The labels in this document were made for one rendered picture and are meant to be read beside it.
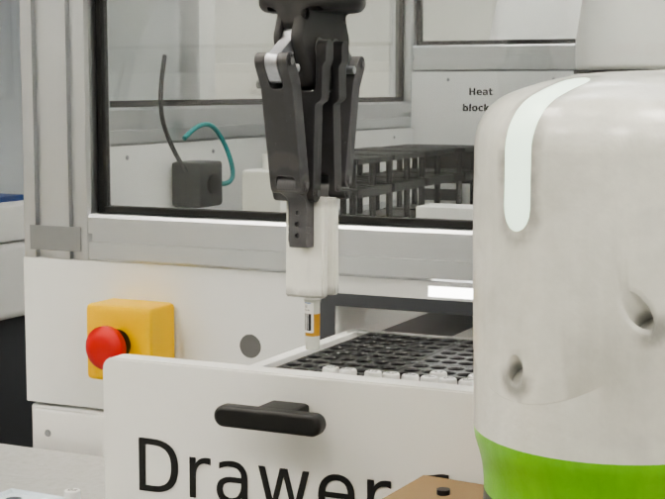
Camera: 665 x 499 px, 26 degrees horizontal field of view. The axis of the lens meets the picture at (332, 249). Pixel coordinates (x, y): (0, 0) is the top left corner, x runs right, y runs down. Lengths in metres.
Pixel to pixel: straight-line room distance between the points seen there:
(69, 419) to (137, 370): 0.47
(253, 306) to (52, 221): 0.23
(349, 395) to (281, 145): 0.18
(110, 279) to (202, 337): 0.11
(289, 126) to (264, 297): 0.36
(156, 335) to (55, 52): 0.29
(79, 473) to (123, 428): 0.36
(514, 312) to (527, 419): 0.05
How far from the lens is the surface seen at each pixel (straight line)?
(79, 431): 1.45
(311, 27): 0.99
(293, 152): 0.98
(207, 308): 1.34
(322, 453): 0.93
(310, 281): 1.01
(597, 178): 0.59
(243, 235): 1.31
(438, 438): 0.89
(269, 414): 0.90
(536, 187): 0.60
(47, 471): 1.36
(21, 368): 2.05
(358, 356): 1.14
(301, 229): 1.00
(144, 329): 1.33
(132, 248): 1.38
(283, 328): 1.31
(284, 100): 0.97
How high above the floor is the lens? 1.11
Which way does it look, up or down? 6 degrees down
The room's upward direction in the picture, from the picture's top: straight up
